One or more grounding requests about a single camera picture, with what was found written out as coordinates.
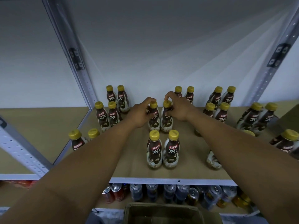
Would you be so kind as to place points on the group of Kopiko coffee bottles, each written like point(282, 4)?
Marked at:
point(154, 154)

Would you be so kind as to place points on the person's left forearm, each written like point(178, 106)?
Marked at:
point(60, 179)

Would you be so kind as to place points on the brown cardboard box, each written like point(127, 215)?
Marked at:
point(168, 214)

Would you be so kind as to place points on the person's left hand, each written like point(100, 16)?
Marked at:
point(140, 114)

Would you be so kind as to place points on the red snack packet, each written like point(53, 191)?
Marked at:
point(23, 183)

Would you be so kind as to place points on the row of silver cans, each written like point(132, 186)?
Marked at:
point(173, 192)

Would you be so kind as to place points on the white metal shelving rack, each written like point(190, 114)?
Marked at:
point(46, 133)

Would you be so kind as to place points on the person's right forearm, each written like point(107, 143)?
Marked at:
point(252, 156)

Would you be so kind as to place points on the person's right hand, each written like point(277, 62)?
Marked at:
point(181, 108)

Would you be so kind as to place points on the Kopiko bottle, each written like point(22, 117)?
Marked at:
point(153, 123)
point(167, 124)

